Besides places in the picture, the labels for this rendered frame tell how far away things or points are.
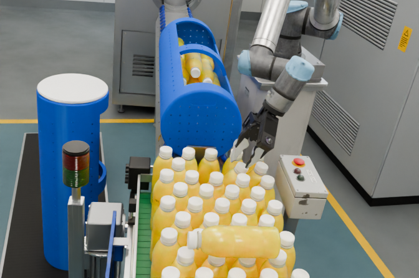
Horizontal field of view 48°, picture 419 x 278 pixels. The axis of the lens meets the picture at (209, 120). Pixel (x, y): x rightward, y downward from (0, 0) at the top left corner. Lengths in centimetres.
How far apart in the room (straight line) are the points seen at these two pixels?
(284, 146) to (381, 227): 133
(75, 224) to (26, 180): 173
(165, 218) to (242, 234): 26
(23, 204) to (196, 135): 141
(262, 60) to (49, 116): 90
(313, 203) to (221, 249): 45
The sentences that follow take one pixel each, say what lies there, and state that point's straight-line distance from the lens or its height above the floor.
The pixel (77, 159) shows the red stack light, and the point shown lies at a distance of 114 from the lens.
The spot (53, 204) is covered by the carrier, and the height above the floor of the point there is 53.
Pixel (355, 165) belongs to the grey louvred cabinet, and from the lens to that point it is 351.
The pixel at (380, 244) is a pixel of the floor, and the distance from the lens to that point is 317.
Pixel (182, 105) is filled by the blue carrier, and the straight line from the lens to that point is 158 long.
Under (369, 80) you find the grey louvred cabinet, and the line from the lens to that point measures 336.
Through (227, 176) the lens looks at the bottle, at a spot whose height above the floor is 106.
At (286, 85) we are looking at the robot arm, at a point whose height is 138.
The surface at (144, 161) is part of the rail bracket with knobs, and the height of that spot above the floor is 100.
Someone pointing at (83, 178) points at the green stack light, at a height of 118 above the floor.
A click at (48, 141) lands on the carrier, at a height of 84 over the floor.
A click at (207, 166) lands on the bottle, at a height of 106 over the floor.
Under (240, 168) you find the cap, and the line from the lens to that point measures 142.
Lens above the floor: 186
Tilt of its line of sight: 27 degrees down
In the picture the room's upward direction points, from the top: 8 degrees clockwise
